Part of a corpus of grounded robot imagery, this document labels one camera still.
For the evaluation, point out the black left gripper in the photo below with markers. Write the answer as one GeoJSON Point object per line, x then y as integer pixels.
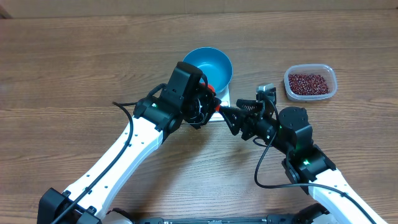
{"type": "Point", "coordinates": [208, 97]}

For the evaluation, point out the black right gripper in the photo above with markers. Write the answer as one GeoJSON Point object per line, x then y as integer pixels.
{"type": "Point", "coordinates": [245, 118]}

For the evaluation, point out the red measuring scoop blue handle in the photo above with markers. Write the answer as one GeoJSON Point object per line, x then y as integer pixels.
{"type": "Point", "coordinates": [211, 93]}

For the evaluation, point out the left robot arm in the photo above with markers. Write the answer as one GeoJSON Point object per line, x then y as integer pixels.
{"type": "Point", "coordinates": [154, 118]}

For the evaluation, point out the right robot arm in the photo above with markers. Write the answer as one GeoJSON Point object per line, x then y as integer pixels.
{"type": "Point", "coordinates": [305, 164]}

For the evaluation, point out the white digital kitchen scale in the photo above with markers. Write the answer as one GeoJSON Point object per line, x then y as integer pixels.
{"type": "Point", "coordinates": [225, 101]}

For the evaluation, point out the blue plastic bowl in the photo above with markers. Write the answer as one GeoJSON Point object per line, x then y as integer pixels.
{"type": "Point", "coordinates": [214, 63]}

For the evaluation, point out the red beans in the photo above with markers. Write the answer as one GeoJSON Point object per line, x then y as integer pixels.
{"type": "Point", "coordinates": [308, 84]}

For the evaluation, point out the clear plastic food container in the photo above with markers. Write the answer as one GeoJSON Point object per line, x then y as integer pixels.
{"type": "Point", "coordinates": [315, 68]}

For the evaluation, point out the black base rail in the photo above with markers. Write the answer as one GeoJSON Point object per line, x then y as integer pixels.
{"type": "Point", "coordinates": [214, 220]}

